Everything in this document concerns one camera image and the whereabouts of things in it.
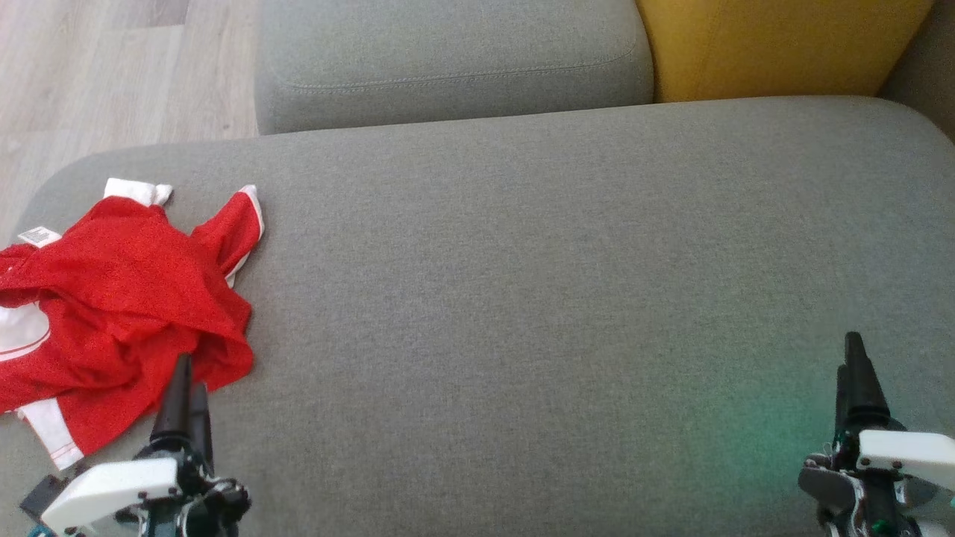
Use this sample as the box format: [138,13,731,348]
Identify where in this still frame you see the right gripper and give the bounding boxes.
[798,333,955,537]

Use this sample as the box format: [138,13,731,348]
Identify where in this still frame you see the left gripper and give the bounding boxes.
[41,354,251,537]

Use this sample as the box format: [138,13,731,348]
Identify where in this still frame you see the red jersey with black lettering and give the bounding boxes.
[0,295,254,472]

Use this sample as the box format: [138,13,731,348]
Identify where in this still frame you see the red shorts with white trim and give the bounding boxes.
[0,178,266,351]

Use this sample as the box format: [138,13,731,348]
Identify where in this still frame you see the large grey sofa seat cushion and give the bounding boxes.
[0,95,955,537]

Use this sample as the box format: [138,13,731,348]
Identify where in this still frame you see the dark grey sofa cushion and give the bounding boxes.
[877,0,955,142]

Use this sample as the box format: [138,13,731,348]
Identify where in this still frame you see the yellow sofa cushion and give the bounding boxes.
[636,0,935,104]

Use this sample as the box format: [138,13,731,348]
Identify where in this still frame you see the small grey sofa cushion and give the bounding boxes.
[254,0,656,136]

